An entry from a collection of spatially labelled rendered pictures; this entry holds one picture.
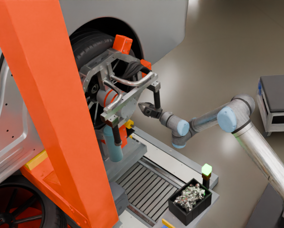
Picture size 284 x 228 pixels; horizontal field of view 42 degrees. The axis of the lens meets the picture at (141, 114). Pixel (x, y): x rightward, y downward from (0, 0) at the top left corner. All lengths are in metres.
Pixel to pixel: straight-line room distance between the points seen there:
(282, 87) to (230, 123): 1.26
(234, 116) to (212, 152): 1.15
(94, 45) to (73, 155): 0.78
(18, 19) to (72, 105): 0.39
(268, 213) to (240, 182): 0.52
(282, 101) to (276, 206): 0.88
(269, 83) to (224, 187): 0.90
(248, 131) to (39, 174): 1.13
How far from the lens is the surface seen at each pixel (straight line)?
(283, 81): 3.08
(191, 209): 2.00
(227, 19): 4.44
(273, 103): 2.87
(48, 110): 1.25
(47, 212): 2.18
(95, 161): 1.57
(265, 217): 2.31
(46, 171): 2.11
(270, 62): 3.82
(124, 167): 2.68
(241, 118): 1.83
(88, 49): 2.01
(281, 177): 1.91
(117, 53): 2.04
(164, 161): 2.78
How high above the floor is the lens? 2.28
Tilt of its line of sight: 45 degrees down
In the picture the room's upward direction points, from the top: 8 degrees counter-clockwise
